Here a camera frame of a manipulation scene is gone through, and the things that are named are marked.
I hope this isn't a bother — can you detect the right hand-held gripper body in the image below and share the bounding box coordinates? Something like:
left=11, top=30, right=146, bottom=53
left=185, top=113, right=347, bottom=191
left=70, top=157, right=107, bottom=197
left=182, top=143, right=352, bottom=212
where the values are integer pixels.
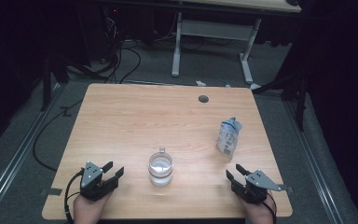
left=231, top=169, right=282, bottom=205

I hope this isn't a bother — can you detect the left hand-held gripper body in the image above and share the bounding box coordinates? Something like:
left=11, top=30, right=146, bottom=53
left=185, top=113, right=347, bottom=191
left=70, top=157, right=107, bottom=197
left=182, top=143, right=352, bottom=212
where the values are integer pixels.
left=79, top=161, right=120, bottom=202

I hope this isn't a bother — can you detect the person's right hand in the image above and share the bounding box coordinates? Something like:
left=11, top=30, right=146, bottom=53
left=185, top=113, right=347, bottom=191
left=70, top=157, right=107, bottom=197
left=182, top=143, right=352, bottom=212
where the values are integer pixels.
left=241, top=190, right=278, bottom=224

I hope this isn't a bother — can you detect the person's left hand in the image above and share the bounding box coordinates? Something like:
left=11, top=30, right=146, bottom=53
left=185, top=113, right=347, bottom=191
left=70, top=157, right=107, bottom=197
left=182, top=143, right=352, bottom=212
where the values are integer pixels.
left=73, top=191, right=113, bottom=224

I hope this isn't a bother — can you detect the black stand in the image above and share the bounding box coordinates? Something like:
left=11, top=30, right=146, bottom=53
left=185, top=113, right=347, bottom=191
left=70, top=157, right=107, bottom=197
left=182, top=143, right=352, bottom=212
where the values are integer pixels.
left=40, top=54, right=71, bottom=112
left=251, top=69, right=309, bottom=132

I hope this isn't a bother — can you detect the left hand-held gripper cable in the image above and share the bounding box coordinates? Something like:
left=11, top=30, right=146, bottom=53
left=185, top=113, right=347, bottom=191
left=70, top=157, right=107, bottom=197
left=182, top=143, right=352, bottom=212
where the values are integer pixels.
left=63, top=168, right=85, bottom=224

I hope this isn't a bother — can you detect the hand-held gripper cable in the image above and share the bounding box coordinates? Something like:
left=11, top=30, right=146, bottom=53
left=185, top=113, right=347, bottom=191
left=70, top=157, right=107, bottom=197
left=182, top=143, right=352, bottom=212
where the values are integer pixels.
left=262, top=192, right=278, bottom=224
left=63, top=168, right=85, bottom=224

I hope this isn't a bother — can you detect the right hand-held gripper cable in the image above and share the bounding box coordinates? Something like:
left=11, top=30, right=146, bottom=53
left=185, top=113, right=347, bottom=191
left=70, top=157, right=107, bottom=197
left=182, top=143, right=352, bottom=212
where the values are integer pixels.
left=262, top=192, right=278, bottom=224

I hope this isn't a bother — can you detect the metal floor rail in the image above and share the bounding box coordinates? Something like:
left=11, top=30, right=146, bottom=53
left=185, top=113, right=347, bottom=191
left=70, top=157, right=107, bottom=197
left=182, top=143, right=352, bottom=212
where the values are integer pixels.
left=283, top=101, right=346, bottom=224
left=0, top=82, right=66, bottom=223

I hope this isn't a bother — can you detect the long black floor cable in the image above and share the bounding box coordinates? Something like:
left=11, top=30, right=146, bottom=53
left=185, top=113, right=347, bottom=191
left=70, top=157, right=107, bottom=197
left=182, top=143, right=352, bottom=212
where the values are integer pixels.
left=32, top=99, right=85, bottom=172

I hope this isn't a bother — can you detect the bundle of black cables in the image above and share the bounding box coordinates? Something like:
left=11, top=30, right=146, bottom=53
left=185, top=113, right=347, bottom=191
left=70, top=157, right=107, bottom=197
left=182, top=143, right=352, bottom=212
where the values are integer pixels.
left=101, top=15, right=123, bottom=83

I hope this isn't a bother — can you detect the looped black floor cable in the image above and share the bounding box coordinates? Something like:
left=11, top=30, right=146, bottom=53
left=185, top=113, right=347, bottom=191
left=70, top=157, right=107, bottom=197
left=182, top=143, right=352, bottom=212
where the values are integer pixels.
left=117, top=46, right=143, bottom=85

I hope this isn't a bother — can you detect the desk with white metal frame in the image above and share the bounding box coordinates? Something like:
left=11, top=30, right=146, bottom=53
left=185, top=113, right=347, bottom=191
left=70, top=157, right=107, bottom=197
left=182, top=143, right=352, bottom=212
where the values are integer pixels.
left=101, top=0, right=302, bottom=91

